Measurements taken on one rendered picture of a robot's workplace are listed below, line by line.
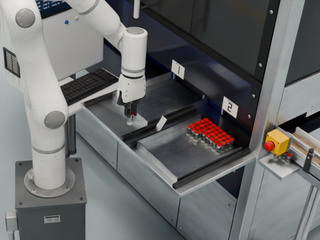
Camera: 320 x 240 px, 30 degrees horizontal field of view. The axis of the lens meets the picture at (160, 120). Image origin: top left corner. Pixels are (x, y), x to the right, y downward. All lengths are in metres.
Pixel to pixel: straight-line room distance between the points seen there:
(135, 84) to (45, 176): 0.47
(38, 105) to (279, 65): 0.87
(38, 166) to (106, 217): 1.22
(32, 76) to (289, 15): 0.89
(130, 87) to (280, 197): 1.05
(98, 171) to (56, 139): 1.54
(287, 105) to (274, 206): 0.62
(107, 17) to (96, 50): 1.12
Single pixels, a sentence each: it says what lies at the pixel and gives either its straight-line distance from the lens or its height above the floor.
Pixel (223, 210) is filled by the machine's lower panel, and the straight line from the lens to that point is 2.79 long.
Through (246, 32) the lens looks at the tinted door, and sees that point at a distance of 2.31.
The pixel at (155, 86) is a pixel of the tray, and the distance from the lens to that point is 2.80.
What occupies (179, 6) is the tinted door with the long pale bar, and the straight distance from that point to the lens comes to 2.58.
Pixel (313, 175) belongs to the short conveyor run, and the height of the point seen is 0.89.
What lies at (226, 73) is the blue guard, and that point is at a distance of 2.44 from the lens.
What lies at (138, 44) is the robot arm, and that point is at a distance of 2.03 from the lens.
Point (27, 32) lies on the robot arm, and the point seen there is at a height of 1.56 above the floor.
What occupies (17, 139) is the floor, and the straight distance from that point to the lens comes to 3.89.
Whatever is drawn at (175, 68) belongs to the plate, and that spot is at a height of 1.02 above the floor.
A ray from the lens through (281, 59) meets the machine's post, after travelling 2.21.
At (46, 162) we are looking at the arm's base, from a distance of 2.17.
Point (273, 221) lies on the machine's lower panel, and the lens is 2.95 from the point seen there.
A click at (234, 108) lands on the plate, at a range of 2.46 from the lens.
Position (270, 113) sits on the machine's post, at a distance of 2.34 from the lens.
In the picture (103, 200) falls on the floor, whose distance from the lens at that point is 3.46.
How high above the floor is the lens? 2.42
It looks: 37 degrees down
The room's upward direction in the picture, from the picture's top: 5 degrees clockwise
